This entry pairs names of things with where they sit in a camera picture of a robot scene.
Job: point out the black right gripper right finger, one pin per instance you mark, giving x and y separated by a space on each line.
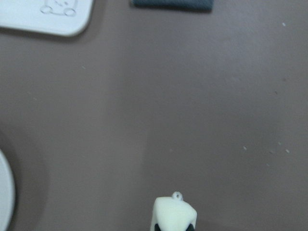
190 228

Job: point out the grey folded cloth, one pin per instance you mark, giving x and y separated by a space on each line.
190 5

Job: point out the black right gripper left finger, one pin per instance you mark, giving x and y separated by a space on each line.
157 228

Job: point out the white steamed bun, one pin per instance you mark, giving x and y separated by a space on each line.
172 213

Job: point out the beige round plate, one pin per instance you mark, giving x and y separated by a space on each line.
7 193

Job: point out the cream rabbit tray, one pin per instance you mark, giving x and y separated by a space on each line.
65 18

